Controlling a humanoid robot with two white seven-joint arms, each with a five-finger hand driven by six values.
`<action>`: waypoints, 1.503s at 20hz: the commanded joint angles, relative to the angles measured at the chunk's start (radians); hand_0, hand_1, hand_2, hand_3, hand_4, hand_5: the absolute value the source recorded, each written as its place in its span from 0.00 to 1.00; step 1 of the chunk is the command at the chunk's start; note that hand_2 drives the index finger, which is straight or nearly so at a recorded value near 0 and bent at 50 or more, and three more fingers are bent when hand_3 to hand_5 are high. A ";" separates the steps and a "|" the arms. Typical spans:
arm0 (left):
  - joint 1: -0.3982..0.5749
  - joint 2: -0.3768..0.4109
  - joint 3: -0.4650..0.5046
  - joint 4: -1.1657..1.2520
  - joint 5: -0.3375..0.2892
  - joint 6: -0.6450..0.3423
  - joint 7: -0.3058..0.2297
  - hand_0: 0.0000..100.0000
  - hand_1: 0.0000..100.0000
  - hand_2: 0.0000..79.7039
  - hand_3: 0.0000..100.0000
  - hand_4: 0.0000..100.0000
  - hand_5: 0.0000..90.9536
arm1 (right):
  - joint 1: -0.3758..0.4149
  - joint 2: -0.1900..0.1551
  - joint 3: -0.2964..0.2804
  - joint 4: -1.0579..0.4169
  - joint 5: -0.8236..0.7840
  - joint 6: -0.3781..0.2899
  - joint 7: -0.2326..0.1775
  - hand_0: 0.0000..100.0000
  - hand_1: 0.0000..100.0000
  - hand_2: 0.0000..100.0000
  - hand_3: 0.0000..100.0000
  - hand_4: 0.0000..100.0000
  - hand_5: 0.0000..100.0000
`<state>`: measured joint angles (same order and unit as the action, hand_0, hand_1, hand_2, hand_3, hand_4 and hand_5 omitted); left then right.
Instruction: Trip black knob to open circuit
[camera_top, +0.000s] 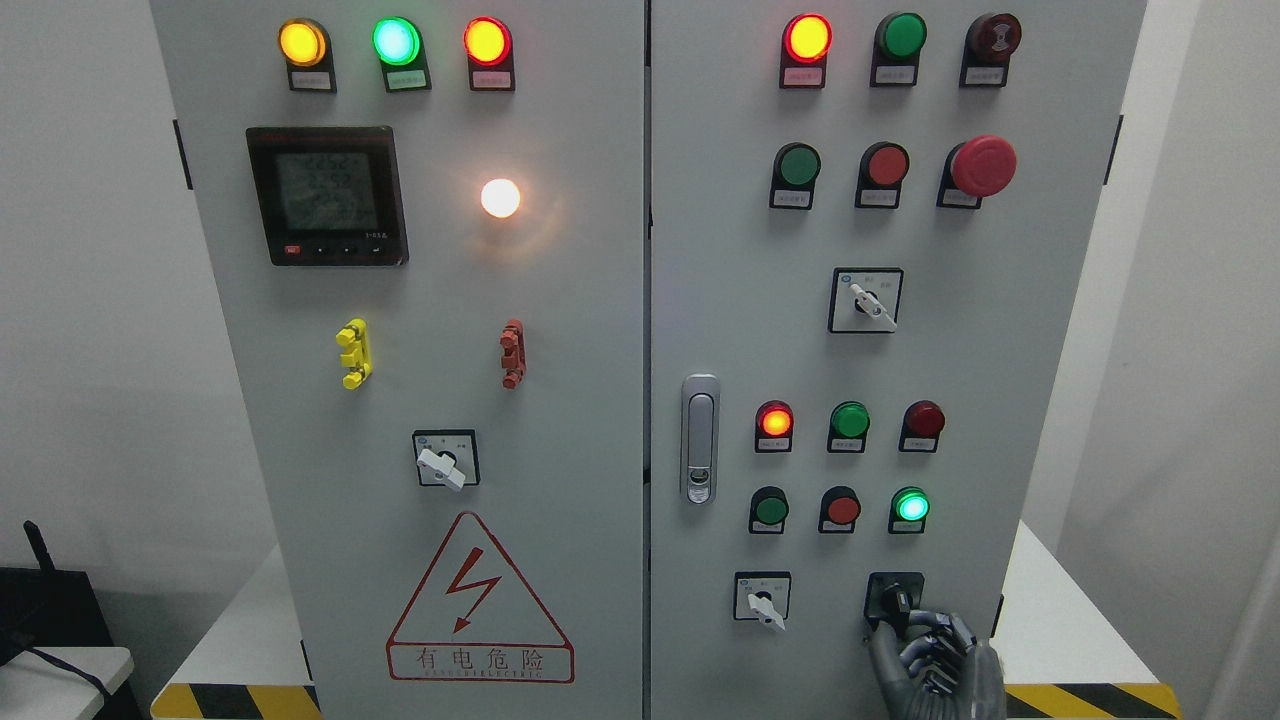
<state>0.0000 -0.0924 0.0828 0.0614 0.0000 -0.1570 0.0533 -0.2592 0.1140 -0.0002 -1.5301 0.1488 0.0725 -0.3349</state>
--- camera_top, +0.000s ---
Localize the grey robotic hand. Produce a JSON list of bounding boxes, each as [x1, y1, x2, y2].
[[869, 610, 1009, 719]]

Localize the black rotary knob switch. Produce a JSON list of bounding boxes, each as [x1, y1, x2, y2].
[[863, 571, 925, 641]]

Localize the white platform with hazard stripes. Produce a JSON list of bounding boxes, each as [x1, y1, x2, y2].
[[150, 527, 1181, 719]]

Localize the red push button lower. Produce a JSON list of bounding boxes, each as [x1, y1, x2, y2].
[[817, 486, 861, 534]]

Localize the red push button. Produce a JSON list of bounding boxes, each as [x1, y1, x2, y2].
[[855, 142, 910, 209], [817, 486, 861, 534]]

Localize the green push button lower left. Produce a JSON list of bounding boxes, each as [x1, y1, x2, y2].
[[748, 486, 790, 536]]

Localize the red indicator light middle right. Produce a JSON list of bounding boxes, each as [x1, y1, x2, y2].
[[899, 400, 946, 454]]

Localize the green indicator light middle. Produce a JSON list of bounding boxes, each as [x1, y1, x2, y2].
[[827, 401, 870, 454]]

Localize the red lit light middle left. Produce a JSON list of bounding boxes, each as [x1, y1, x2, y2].
[[754, 400, 794, 454]]

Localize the grey right cabinet door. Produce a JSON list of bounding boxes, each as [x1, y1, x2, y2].
[[649, 1, 1147, 719]]

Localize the grey cabinet door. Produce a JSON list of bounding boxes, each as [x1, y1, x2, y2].
[[649, 1, 1147, 719], [151, 1, 645, 719]]

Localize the red electric hazard warning sticker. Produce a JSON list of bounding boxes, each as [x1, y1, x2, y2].
[[387, 511, 575, 684]]

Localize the red emergency stop mushroom button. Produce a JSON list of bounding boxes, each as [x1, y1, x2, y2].
[[936, 135, 1018, 210]]

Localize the red push button upper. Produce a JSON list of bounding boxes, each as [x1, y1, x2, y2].
[[855, 142, 910, 209]]

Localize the green push button upper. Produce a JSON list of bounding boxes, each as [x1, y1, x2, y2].
[[769, 142, 820, 210]]

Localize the red terminal clip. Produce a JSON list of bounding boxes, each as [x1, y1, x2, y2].
[[499, 318, 527, 389]]

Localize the dark red buzzer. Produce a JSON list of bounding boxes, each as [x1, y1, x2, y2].
[[959, 12, 1023, 88]]

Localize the green indicator light top right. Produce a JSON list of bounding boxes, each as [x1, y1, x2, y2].
[[870, 12, 928, 87]]

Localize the white lit indicator lamp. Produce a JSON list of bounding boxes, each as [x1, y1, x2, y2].
[[480, 178, 522, 219]]

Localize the red lit light right door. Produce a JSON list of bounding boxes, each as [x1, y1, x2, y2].
[[778, 13, 833, 88]]

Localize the yellow terminal clip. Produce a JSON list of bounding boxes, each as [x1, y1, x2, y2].
[[335, 316, 372, 389]]

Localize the grey left cabinet door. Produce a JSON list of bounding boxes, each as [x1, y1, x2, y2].
[[151, 1, 645, 719]]

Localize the black digital power meter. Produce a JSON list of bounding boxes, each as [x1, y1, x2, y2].
[[246, 126, 410, 266]]

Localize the red lit indicator light left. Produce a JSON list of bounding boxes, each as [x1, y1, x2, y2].
[[463, 15, 515, 92]]

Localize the green lit indicator light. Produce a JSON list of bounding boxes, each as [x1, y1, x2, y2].
[[371, 15, 433, 94]]

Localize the yellow indicator light top left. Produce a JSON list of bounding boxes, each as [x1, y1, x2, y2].
[[276, 17, 337, 94]]

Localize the black device with antenna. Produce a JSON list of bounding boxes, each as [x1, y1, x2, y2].
[[1, 520, 115, 664]]

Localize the white side table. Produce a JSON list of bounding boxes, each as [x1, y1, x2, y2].
[[1, 647, 134, 719]]

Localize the lower white selector switch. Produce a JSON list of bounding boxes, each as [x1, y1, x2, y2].
[[733, 571, 792, 632]]

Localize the silver door latch handle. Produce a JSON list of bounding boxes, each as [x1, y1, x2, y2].
[[680, 374, 721, 505]]

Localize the upper right white selector switch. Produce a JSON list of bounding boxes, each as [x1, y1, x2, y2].
[[828, 266, 905, 334]]

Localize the left door white selector switch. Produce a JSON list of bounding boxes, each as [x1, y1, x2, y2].
[[412, 429, 481, 492]]

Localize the black cable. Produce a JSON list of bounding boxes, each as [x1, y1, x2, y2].
[[18, 641, 113, 701]]

